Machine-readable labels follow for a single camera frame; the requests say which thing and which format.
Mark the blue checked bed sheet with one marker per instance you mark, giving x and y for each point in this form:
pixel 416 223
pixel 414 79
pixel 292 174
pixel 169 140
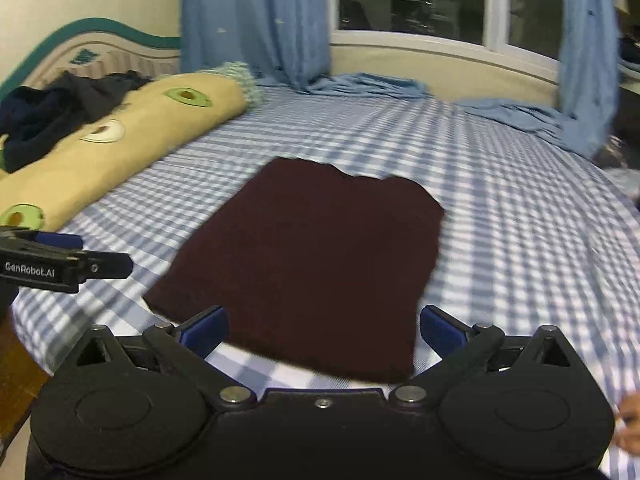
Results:
pixel 525 260

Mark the dark navy clothes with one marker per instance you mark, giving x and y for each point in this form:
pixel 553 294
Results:
pixel 45 115

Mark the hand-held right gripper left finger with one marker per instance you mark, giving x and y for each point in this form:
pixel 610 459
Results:
pixel 205 331

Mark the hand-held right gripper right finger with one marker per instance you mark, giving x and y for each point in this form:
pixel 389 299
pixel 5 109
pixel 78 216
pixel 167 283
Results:
pixel 440 332

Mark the blue star print curtain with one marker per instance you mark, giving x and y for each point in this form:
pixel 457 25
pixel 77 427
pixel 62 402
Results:
pixel 250 20
pixel 587 60

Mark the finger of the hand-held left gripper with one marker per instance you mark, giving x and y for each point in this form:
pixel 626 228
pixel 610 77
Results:
pixel 55 240
pixel 107 266

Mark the white framed window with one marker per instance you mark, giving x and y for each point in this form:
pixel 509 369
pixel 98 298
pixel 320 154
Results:
pixel 415 0

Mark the maroon printed sweatshirt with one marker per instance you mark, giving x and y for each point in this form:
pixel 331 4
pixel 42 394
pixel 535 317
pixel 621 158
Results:
pixel 310 260

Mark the yellow avocado print pillow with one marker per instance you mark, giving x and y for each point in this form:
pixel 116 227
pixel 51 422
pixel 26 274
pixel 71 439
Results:
pixel 100 175

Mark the striped teal-edged headboard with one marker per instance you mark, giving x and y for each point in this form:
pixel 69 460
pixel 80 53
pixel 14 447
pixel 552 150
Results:
pixel 100 50

